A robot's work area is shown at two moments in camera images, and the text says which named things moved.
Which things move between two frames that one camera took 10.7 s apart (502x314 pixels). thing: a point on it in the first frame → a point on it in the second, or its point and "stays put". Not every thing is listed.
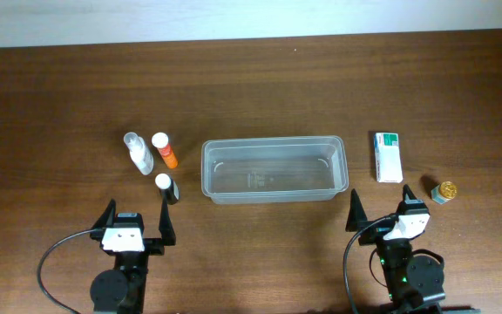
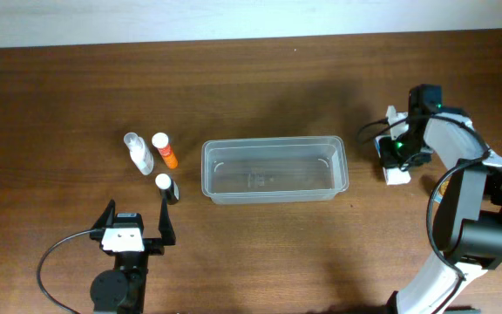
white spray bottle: [139, 153] stays put
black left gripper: [156, 245] stays put
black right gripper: [358, 217] → [390, 160]
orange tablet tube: [160, 141] stays put
